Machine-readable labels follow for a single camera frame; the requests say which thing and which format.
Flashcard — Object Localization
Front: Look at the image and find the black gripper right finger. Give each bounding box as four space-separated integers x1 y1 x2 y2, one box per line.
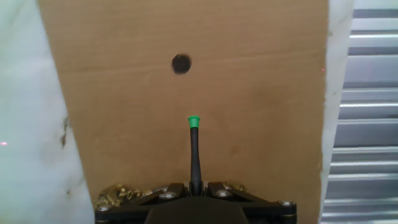
202 182 298 224

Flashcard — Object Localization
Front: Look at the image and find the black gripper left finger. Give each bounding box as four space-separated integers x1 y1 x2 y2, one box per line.
95 182 191 224

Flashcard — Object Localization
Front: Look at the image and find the black screwdriver green cap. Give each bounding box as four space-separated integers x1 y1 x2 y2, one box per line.
187 115 203 197

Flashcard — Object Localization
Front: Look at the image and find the black round dot mark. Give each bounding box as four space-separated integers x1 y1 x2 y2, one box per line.
171 54 192 75

